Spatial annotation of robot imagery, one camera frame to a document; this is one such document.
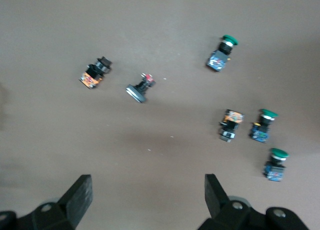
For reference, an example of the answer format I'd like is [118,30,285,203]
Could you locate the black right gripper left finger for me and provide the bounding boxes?
[0,174,94,230]

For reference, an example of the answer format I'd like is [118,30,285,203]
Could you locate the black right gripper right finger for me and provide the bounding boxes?
[197,173,311,230]

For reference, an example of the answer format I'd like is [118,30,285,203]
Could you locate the green mushroom push button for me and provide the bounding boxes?
[205,34,239,73]
[248,108,279,144]
[262,147,290,182]

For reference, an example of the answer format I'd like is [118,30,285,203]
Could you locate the black flat button red terminal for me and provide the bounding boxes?
[125,73,156,104]

